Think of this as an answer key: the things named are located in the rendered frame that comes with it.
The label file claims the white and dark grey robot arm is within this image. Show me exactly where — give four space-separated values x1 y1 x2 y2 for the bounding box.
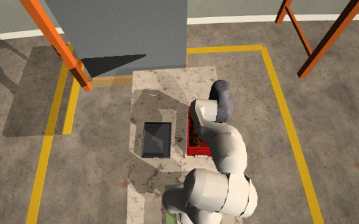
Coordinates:
162 80 257 224

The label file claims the red plastic crate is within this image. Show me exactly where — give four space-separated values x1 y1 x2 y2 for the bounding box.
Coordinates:
187 111 212 157

